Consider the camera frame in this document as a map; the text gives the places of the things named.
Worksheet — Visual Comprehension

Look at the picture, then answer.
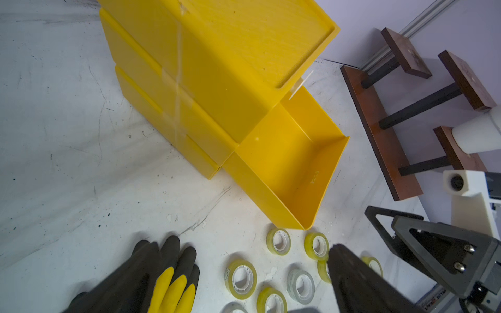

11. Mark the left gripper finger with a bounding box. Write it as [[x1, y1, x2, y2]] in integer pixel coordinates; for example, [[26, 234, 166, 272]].
[[327, 244, 423, 313]]

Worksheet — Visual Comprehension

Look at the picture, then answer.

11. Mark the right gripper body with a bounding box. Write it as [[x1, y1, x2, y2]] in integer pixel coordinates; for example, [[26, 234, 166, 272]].
[[459, 242, 500, 312]]

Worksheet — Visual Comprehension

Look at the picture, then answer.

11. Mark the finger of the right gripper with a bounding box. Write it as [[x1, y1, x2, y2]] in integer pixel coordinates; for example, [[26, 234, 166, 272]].
[[391, 216, 499, 299], [363, 205, 431, 275]]

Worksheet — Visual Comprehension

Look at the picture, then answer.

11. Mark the clear tape roll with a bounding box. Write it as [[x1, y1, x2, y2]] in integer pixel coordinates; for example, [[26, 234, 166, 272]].
[[221, 302, 247, 313], [287, 269, 315, 305]]

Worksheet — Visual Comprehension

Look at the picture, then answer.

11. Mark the yellow drawer cabinet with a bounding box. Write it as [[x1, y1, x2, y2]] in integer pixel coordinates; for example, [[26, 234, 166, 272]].
[[100, 1, 339, 169]]

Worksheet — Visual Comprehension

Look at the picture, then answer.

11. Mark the brown wooden step shelf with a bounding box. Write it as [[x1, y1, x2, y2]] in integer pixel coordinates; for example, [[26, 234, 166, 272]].
[[341, 28, 495, 201]]

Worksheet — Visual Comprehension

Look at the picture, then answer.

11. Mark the yellow black work glove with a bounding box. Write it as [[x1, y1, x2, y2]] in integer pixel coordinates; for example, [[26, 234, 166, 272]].
[[65, 236, 200, 312]]

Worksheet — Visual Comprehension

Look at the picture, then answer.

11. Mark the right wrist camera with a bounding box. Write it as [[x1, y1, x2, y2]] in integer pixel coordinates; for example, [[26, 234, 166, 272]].
[[443, 170, 500, 240]]

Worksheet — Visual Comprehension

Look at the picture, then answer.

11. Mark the aluminium frame rail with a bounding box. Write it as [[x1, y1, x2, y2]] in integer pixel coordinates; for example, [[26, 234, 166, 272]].
[[360, 0, 457, 72]]

